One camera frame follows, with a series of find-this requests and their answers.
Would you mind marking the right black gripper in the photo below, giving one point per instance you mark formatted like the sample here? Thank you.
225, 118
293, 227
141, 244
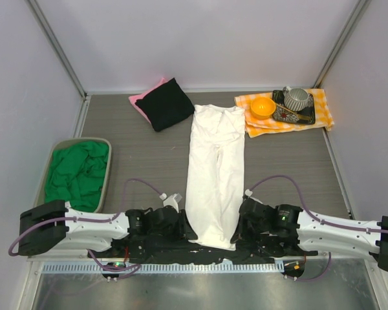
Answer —
246, 221

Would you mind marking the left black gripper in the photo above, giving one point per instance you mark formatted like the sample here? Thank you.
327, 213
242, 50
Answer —
183, 226

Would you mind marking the white flower print t-shirt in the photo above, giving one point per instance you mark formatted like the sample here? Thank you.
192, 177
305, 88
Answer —
215, 180

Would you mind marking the grey plastic tray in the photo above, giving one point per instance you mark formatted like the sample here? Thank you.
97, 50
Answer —
40, 193

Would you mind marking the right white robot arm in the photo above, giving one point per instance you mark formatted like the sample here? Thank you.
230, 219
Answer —
287, 230

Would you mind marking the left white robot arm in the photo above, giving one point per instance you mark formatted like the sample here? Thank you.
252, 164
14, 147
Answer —
56, 226

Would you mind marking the orange checkered cloth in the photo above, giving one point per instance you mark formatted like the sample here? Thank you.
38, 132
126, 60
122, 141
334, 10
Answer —
256, 127

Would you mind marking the orange bowl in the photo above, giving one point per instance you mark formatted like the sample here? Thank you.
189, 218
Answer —
262, 107

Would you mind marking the green t-shirt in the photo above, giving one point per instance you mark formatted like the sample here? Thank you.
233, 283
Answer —
77, 174

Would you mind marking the folded black t-shirt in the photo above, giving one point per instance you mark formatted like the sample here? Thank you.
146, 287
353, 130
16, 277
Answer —
166, 105

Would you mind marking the black patterned plate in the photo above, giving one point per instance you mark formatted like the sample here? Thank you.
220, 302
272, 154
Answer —
306, 116

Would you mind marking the striped grey cup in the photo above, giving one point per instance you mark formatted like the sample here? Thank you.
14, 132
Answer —
297, 99

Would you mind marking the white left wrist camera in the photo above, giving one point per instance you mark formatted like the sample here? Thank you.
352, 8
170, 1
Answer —
171, 200

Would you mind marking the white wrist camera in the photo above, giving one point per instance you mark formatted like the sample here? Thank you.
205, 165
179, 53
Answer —
248, 194
171, 200

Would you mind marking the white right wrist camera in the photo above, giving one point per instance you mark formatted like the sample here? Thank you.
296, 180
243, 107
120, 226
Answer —
248, 194

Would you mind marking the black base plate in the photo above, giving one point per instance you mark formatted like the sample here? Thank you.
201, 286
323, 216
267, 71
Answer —
162, 250

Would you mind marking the slotted cable duct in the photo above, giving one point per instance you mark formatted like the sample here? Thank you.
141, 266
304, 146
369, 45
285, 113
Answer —
224, 267

